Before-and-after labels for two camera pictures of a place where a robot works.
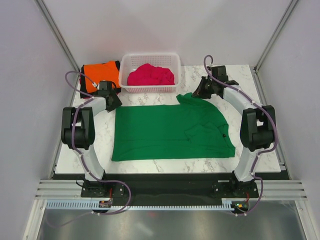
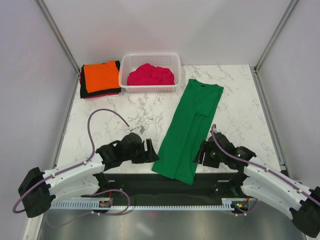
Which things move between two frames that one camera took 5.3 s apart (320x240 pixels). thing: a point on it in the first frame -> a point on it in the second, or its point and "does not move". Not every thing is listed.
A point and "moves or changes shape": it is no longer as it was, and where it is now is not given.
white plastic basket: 129,62 does not move
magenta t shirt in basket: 147,74 does not move
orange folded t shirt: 106,71 does not move
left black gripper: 117,102 -> 151,156
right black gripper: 199,92 -> 205,146
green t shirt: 190,130 moves or changes shape
